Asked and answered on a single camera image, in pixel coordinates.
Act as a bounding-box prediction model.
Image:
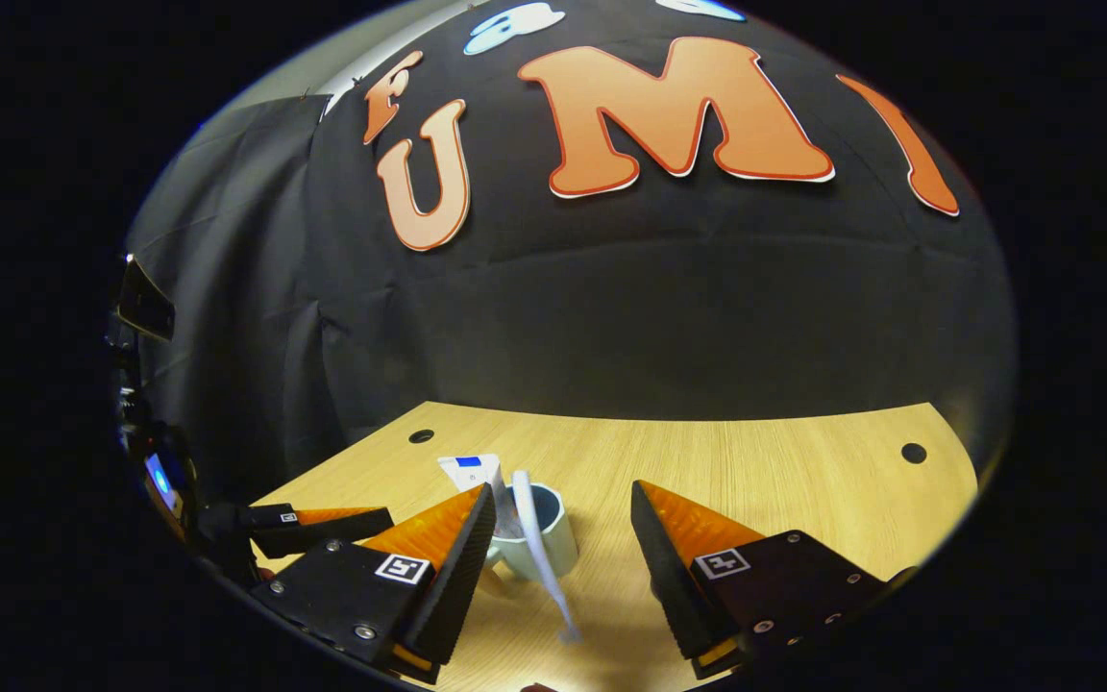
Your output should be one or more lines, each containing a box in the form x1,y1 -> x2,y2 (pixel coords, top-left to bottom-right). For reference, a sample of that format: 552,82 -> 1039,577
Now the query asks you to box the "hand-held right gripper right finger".
630,480 -> 918,680

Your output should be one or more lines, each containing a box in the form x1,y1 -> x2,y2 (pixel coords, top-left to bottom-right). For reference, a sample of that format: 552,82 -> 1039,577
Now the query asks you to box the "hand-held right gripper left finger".
248,482 -> 498,685

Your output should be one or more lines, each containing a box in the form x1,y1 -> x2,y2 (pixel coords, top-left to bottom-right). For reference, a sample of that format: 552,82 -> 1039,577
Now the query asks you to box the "white toothbrush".
511,469 -> 585,645

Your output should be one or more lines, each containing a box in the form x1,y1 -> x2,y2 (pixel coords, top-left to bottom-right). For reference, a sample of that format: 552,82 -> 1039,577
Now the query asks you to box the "light blue cup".
481,483 -> 580,599

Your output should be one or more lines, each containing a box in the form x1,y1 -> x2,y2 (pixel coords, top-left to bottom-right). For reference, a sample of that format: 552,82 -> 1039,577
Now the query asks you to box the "white toothpaste tube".
437,454 -> 518,539

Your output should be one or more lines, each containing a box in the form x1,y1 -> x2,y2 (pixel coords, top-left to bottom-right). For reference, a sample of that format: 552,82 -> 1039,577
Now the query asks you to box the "wooden desktop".
251,401 -> 980,692

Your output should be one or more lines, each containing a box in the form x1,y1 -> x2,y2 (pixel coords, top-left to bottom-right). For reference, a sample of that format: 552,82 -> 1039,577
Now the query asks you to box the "black backdrop cloth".
116,0 -> 1018,501

